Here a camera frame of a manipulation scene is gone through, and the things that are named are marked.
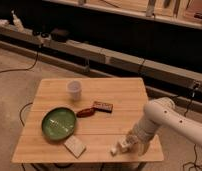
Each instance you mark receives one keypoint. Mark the brown snack bar packet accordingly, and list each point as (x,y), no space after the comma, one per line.
(101,106)

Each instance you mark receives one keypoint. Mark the translucent plastic cup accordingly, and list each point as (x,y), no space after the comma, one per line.
(74,90)

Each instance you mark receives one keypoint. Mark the black box on ledge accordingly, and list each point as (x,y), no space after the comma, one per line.
(60,35)

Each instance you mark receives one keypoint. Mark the wooden table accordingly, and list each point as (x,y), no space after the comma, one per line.
(98,132)

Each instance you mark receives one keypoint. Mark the green round plate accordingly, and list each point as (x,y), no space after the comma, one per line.
(58,124)

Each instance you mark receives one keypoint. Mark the white square sponge block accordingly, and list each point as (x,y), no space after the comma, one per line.
(75,146)

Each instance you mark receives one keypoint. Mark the red sausage toy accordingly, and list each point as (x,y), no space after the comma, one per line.
(85,113)

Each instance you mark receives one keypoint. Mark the white spray bottle on ledge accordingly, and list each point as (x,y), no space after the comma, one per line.
(17,22)

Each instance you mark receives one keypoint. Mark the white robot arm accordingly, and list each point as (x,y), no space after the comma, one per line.
(161,112)

